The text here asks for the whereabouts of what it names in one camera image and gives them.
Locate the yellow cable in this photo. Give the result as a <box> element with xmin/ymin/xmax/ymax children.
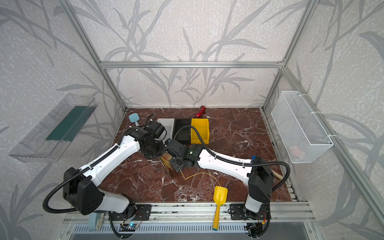
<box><xmin>160</xmin><ymin>154</ymin><xmax>223</xmax><ymax>188</ymax></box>

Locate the grey cable spool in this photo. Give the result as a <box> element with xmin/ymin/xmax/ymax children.
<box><xmin>160</xmin><ymin>153</ymin><xmax>177</xmax><ymax>177</ymax></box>

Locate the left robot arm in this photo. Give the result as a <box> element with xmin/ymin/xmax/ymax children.
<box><xmin>43</xmin><ymin>121</ymin><xmax>166</xmax><ymax>215</ymax></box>

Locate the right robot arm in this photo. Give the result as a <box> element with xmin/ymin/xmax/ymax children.
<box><xmin>166</xmin><ymin>126</ymin><xmax>291</xmax><ymax>220</ymax></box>

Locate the black plastic bin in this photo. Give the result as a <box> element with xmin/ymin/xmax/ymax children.
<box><xmin>173</xmin><ymin>119</ymin><xmax>192</xmax><ymax>145</ymax></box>

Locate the white plastic bin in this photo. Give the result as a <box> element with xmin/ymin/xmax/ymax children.
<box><xmin>157</xmin><ymin>119</ymin><xmax>175</xmax><ymax>141</ymax></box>

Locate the light blue brush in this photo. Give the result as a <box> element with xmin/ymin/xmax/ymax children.
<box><xmin>129</xmin><ymin>113</ymin><xmax>140</xmax><ymax>126</ymax></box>

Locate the yellow plastic bin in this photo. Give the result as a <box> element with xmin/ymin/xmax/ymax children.
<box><xmin>191</xmin><ymin>119</ymin><xmax>210</xmax><ymax>145</ymax></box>

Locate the yellow plastic scoop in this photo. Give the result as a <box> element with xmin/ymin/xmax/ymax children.
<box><xmin>213</xmin><ymin>186</ymin><xmax>228</xmax><ymax>231</ymax></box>

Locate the pink item in basket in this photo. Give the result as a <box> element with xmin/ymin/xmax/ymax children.
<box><xmin>289</xmin><ymin>145</ymin><xmax>304</xmax><ymax>158</ymax></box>

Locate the red handled screwdriver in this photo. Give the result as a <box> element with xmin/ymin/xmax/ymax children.
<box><xmin>195</xmin><ymin>106</ymin><xmax>206</xmax><ymax>118</ymax></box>

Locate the blue wooden handled tool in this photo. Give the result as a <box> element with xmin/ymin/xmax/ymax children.
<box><xmin>252</xmin><ymin>156</ymin><xmax>284</xmax><ymax>180</ymax></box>

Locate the clear plastic wall tray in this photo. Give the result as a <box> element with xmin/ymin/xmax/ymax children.
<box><xmin>9</xmin><ymin>94</ymin><xmax>98</xmax><ymax>163</ymax></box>

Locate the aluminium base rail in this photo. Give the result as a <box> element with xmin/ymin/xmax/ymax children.
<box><xmin>63</xmin><ymin>202</ymin><xmax>316</xmax><ymax>224</ymax></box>

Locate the white wire basket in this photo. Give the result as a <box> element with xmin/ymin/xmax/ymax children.
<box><xmin>271</xmin><ymin>91</ymin><xmax>334</xmax><ymax>164</ymax></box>

